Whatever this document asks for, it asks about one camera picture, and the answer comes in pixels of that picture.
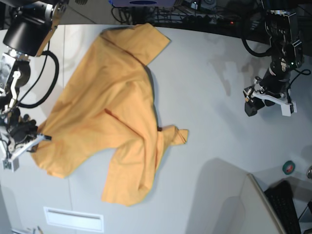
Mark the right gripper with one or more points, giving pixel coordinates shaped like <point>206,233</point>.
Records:
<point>20,130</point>

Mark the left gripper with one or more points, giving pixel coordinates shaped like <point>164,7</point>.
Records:
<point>271,85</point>

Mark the orange t-shirt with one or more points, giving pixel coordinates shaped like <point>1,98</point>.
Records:
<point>108,103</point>

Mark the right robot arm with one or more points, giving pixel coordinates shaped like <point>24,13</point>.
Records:
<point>31,30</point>

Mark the green tape roll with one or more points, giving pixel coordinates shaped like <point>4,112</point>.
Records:
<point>288,167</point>

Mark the metal knob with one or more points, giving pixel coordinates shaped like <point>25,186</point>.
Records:
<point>309,173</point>

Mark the black keyboard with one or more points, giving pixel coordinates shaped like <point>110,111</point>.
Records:
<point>280,198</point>

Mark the white recessed table tray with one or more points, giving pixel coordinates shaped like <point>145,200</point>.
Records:
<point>74,220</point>

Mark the white partition panel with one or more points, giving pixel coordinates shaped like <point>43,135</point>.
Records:
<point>260,216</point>

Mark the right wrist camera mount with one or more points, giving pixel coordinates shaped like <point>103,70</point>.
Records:
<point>12,150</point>

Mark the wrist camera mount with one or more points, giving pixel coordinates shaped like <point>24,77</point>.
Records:
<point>12,150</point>
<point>288,107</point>

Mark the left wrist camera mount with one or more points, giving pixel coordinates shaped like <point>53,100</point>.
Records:
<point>288,107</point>

